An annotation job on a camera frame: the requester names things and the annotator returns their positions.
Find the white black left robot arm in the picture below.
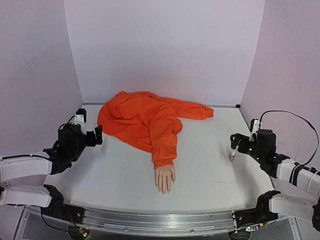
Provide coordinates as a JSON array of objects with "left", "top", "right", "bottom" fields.
[{"left": 0, "top": 123, "right": 103, "bottom": 219}]

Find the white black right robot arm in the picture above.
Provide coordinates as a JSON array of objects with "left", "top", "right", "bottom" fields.
[{"left": 230, "top": 129, "right": 320, "bottom": 230}]

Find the orange hoodie sweatshirt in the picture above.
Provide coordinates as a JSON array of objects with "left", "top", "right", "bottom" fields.
[{"left": 97, "top": 91, "right": 214, "bottom": 168}]

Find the mannequin hand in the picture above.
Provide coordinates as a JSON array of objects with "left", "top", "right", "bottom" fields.
[{"left": 155, "top": 165, "right": 176, "bottom": 196}]

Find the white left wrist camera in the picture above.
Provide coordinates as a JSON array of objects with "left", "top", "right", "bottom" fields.
[{"left": 70, "top": 108, "right": 87, "bottom": 135}]

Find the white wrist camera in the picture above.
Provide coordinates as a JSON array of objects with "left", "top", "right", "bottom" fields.
[
  {"left": 70, "top": 108, "right": 87, "bottom": 135},
  {"left": 249, "top": 118, "right": 261, "bottom": 142}
]

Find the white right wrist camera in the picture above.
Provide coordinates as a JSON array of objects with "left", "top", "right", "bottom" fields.
[{"left": 249, "top": 118, "right": 261, "bottom": 142}]

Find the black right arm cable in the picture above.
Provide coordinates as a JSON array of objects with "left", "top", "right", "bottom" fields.
[{"left": 258, "top": 110, "right": 320, "bottom": 166}]

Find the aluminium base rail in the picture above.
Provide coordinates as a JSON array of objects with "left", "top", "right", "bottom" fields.
[{"left": 18, "top": 199, "right": 301, "bottom": 240}]

